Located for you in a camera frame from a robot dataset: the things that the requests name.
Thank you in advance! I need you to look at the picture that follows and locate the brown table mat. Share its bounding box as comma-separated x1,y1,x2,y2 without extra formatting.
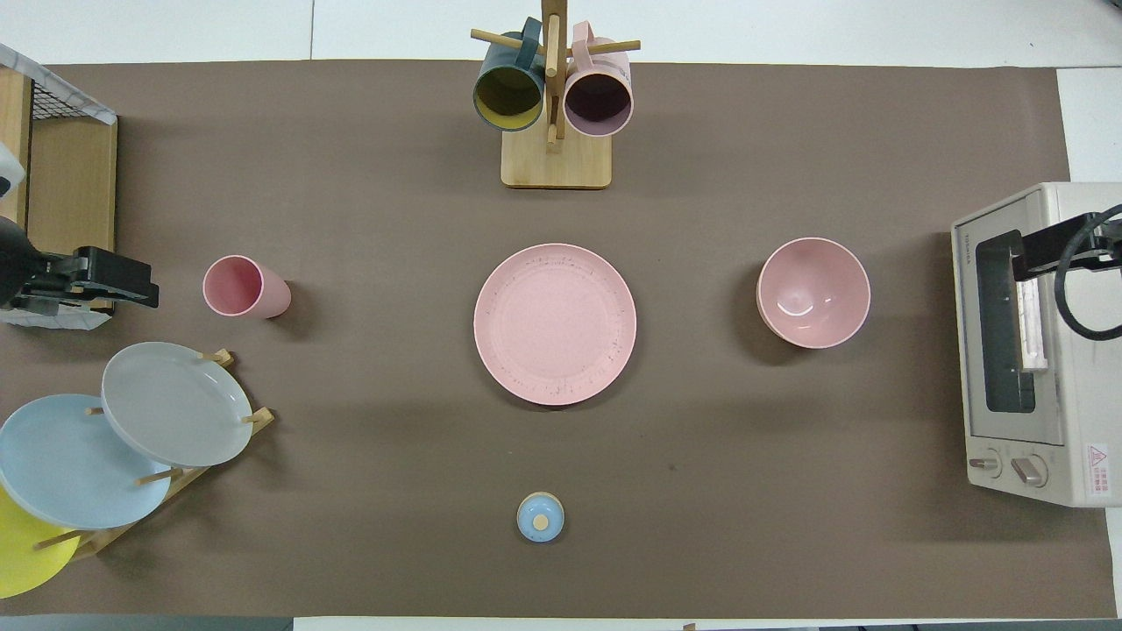
0,60,1118,619

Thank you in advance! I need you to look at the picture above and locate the grey round plate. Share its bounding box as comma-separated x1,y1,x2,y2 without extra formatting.
101,342,254,468

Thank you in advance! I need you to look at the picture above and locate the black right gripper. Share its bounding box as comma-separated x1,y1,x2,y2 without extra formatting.
1014,213,1122,281

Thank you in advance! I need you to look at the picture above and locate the beige toaster oven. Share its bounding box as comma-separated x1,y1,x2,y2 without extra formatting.
951,181,1122,509

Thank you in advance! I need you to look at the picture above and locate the wooden mug tree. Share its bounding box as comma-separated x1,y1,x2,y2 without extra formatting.
471,0,642,190

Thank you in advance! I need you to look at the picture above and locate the pink bowl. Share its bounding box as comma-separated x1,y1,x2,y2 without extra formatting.
756,238,871,350

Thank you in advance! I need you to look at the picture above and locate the yellow round plate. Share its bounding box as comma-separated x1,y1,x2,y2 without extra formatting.
0,486,82,600

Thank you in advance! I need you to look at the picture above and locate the pink tumbler cup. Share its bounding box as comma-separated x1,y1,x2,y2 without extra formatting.
202,255,292,320

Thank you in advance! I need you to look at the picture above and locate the pale pink mug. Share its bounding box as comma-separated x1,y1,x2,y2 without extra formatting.
564,21,634,138

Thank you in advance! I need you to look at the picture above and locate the wooden plate rack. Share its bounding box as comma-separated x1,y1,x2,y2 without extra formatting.
33,349,275,562

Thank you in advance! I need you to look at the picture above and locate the dark teal mug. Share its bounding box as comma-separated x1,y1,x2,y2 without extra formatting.
473,18,546,132

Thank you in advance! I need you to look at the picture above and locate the pink round plate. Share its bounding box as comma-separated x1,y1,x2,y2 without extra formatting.
473,243,637,407

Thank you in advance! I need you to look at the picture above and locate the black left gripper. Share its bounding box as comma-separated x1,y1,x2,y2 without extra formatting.
13,248,160,315

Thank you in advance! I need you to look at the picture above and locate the wooden shelf with wire mesh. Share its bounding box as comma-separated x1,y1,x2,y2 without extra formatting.
0,66,118,316

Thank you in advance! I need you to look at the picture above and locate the white frosted object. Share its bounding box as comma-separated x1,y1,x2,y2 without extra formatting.
0,140,25,201

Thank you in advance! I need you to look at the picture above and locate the light blue round plate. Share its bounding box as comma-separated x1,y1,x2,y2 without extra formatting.
0,393,173,530

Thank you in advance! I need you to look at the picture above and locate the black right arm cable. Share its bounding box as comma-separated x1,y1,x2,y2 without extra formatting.
1054,204,1122,342

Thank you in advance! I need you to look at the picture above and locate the blue call bell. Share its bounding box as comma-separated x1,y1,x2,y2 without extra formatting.
516,492,565,543

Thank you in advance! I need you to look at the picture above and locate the marble pattern sheet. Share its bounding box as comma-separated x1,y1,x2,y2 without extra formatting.
0,302,113,330
0,44,117,124

